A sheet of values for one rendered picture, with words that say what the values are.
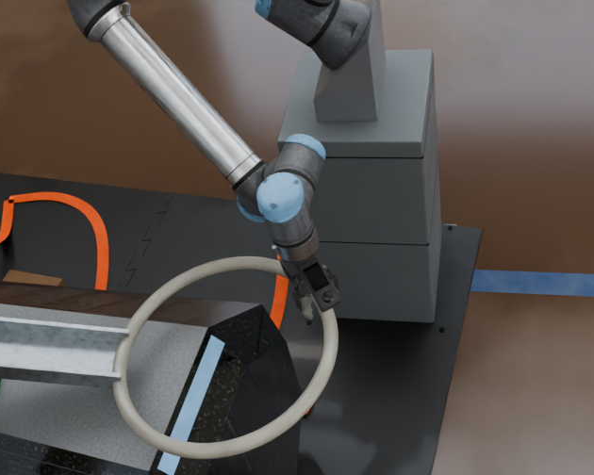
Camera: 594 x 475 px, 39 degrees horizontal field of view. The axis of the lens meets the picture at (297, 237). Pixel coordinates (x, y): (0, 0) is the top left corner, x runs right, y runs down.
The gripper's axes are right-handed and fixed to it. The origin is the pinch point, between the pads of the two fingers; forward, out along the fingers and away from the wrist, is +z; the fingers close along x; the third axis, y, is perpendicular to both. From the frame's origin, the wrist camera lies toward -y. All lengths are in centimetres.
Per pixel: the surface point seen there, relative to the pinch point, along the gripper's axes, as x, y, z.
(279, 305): -5, 77, 85
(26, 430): 67, 12, -1
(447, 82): -123, 142, 90
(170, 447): 41.4, -14.9, -6.9
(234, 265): 11.2, 18.4, -7.1
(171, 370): 34.9, 8.0, 1.3
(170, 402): 38.2, 0.7, 1.4
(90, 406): 53, 10, 0
